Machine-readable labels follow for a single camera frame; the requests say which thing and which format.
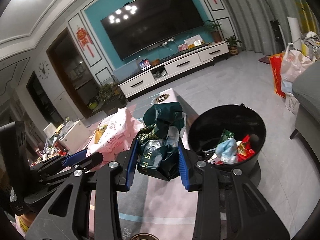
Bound white television cabinet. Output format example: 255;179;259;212
117;41;229;99

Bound patterned cloth bundle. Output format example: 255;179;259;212
301;31;320;60

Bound black floor stand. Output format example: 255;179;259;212
255;0;284;53

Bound white desk calendar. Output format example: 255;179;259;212
184;34;202;47

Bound red snack packet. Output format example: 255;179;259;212
236;134;255;162

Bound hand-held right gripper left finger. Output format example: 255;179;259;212
25;137;140;240

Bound cluster of leafy potted plants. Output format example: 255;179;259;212
97;82;127;105

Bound dark green printed bag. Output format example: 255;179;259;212
136;125;182;180

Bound orange shopping bag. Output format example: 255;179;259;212
269;53;288;98

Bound black wall clock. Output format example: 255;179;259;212
38;60;50;80

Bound black plastic bucket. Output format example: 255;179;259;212
187;104;267;178

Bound white upright panel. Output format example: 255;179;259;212
287;17;302;53

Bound dark framed glass door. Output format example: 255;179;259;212
46;27;108;119

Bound large black television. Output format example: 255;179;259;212
100;0;204;61

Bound green snack packet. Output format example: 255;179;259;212
221;129;235;143

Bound white cardboard box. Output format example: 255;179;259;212
285;94;300;115

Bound potted plant brown pot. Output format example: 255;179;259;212
204;20;223;43

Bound grey sofa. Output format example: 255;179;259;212
290;66;320;165

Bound cluster of bottles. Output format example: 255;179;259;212
35;145;68;162

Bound potted plant yellow pot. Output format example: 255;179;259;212
225;35;243;55

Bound light blue plastic bag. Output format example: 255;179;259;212
215;139;238;164

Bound glass fish tank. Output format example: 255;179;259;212
112;61;140;83

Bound white storage box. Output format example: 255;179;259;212
56;120;90;155

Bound pink white packaging bag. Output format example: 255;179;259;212
86;107;143;167

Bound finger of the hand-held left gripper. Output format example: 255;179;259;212
37;152;104;188
30;149;90;175

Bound large white plastic bag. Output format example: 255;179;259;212
280;42;317;83

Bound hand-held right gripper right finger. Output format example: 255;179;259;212
178;137;290;240

